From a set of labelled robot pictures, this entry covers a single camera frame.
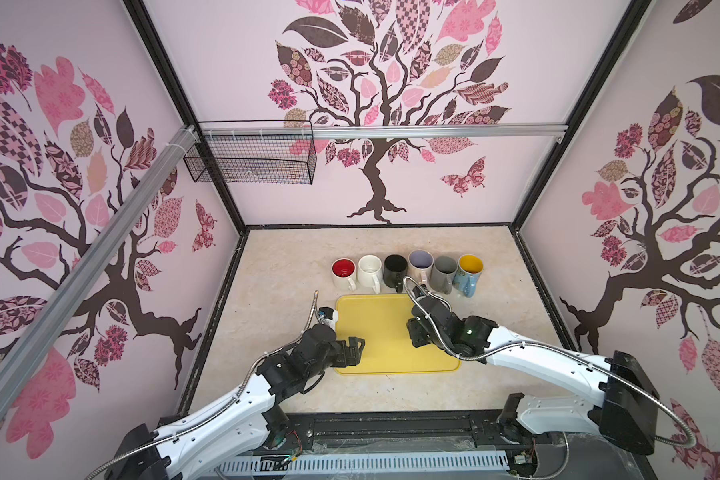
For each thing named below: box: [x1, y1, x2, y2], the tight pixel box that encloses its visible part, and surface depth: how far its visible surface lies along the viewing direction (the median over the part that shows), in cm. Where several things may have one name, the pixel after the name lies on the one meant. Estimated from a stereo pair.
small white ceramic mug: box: [331, 258, 356, 292], surface depth 100 cm
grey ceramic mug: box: [430, 255, 458, 295], surface depth 97 cm
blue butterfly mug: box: [452, 254, 485, 298], surface depth 97 cm
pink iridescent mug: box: [407, 249, 434, 287], surface depth 97 cm
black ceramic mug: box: [383, 254, 408, 294], surface depth 100 cm
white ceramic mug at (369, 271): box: [357, 254, 383, 294], surface depth 100 cm
